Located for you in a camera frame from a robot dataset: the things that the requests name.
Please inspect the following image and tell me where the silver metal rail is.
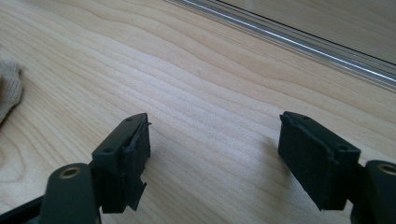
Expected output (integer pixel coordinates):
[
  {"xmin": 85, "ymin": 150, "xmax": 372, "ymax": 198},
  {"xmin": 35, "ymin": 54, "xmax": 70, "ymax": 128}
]
[{"xmin": 164, "ymin": 0, "xmax": 396, "ymax": 93}]

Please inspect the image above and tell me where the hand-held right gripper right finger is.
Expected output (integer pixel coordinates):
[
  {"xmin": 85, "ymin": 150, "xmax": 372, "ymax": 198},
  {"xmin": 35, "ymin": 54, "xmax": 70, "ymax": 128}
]
[{"xmin": 277, "ymin": 110, "xmax": 362, "ymax": 212}]

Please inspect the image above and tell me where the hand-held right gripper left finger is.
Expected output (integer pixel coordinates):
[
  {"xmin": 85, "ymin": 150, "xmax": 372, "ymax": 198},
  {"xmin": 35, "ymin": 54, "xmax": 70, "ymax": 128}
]
[{"xmin": 91, "ymin": 112, "xmax": 152, "ymax": 215}]

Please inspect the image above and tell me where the beige ribbed cloth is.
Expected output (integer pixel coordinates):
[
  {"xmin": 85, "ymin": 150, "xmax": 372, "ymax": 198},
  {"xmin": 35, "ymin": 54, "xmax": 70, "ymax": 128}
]
[{"xmin": 0, "ymin": 60, "xmax": 24, "ymax": 124}]

